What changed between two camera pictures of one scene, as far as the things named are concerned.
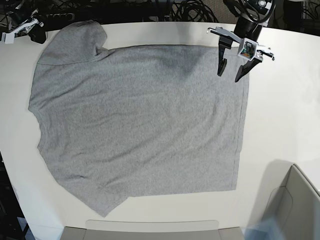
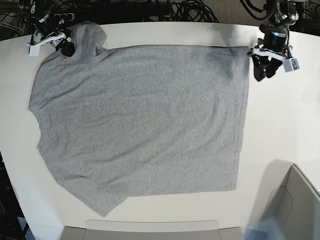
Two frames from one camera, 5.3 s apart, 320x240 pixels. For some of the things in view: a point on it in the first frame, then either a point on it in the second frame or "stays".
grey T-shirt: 131,121 stays
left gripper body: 24,28 to 53,39
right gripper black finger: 246,68 to 271,68
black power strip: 56,17 stays
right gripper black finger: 224,43 to 260,63
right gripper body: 220,30 to 260,51
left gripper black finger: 37,34 to 67,48
